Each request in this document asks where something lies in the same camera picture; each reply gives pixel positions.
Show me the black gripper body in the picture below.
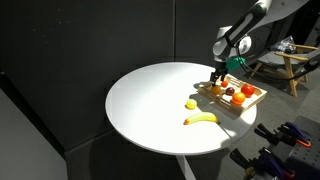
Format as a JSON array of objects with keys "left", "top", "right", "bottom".
[{"left": 211, "top": 61, "right": 230, "bottom": 79}]

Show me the small yellow-green plastic ball fruit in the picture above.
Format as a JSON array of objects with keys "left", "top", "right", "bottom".
[{"left": 185, "top": 98, "right": 198, "bottom": 110}]

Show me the light wooden slatted crate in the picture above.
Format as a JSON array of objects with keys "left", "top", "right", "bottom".
[{"left": 197, "top": 75, "right": 268, "bottom": 118}]

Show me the dark purple plastic plum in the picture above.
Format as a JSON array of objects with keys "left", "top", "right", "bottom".
[{"left": 224, "top": 86, "right": 236, "bottom": 96}]

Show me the orange plastic orange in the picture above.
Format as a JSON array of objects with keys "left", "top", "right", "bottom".
[{"left": 231, "top": 91, "right": 247, "bottom": 106}]

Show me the red plastic tomato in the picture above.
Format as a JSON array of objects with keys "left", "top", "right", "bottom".
[{"left": 240, "top": 83, "right": 256, "bottom": 99}]

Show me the yellow plastic banana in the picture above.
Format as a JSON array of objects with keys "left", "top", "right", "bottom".
[{"left": 183, "top": 111, "right": 222, "bottom": 126}]

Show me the clear plastic bag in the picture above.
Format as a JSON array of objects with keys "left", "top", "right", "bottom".
[{"left": 273, "top": 35, "right": 298, "bottom": 54}]

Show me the wooden armchair with grey cushion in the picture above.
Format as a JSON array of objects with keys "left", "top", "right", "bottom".
[{"left": 248, "top": 43, "right": 320, "bottom": 98}]

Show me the purple and orange spring clamp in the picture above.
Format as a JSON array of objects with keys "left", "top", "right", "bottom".
[
  {"left": 229, "top": 148, "right": 297, "bottom": 180},
  {"left": 254, "top": 121, "right": 313, "bottom": 148}
]

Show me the perforated metal breadboard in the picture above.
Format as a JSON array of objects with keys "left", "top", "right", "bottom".
[{"left": 253, "top": 114, "right": 320, "bottom": 180}]

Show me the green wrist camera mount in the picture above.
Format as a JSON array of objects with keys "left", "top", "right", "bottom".
[{"left": 225, "top": 56, "right": 247, "bottom": 71}]

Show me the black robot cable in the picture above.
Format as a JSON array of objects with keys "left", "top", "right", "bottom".
[{"left": 233, "top": 43, "right": 320, "bottom": 83}]

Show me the white table pedestal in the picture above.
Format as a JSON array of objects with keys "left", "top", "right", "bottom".
[{"left": 174, "top": 154, "right": 198, "bottom": 180}]

